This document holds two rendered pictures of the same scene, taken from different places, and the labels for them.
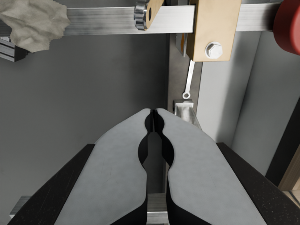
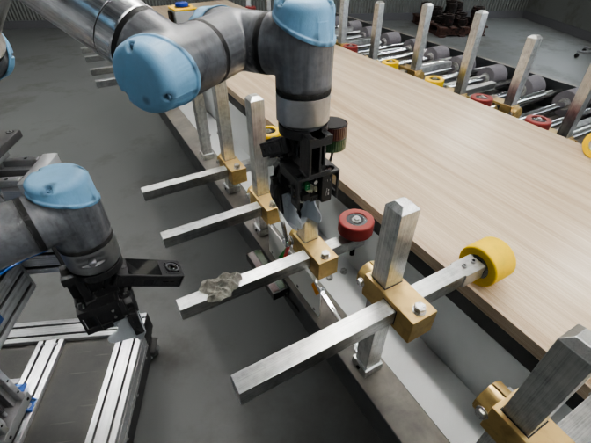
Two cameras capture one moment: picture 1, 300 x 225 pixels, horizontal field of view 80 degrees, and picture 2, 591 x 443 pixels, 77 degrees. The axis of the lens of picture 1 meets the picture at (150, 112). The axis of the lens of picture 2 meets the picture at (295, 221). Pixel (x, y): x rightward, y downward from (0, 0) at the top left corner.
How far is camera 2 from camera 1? 0.65 m
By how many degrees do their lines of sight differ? 78
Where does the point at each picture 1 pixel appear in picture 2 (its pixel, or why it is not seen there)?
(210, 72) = not seen: hidden behind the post
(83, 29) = (250, 279)
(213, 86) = (390, 355)
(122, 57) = not seen: outside the picture
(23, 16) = (217, 281)
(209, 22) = (313, 248)
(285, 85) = not seen: hidden behind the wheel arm
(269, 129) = (453, 320)
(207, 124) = (432, 403)
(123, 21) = (271, 267)
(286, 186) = (477, 300)
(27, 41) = (220, 291)
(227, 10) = (317, 242)
